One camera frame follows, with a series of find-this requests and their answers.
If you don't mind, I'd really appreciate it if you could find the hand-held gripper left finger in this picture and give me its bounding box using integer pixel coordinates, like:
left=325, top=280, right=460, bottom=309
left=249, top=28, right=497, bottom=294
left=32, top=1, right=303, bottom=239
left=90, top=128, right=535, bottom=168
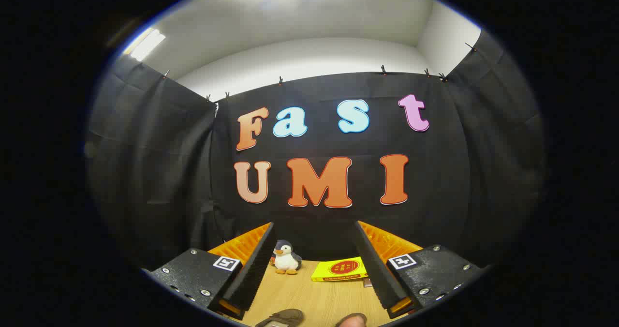
left=144, top=222, right=277, bottom=319

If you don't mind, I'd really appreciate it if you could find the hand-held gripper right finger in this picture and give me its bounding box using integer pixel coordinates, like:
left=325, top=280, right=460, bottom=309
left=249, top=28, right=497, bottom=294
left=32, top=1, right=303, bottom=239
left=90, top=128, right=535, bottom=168
left=354, top=220, right=488, bottom=319

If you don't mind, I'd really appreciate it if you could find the brown fuzzy shoe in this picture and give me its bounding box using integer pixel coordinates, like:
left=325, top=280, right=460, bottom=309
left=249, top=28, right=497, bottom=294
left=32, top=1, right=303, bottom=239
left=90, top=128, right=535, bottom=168
left=255, top=309, right=304, bottom=327
left=336, top=312, right=368, bottom=327

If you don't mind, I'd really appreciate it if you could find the penguin plush toy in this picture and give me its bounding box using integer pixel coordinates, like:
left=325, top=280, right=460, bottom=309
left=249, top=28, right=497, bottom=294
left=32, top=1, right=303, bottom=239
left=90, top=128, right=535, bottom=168
left=271, top=240, right=303, bottom=275

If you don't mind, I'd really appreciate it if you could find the yellow book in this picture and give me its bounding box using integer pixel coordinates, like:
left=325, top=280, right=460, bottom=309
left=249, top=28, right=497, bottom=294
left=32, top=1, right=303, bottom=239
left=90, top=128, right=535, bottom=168
left=311, top=256, right=368, bottom=282

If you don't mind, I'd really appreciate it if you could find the ceiling light panel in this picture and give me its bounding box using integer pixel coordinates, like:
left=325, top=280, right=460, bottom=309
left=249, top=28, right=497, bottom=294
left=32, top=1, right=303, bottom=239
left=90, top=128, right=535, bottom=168
left=123, top=27, right=166, bottom=61

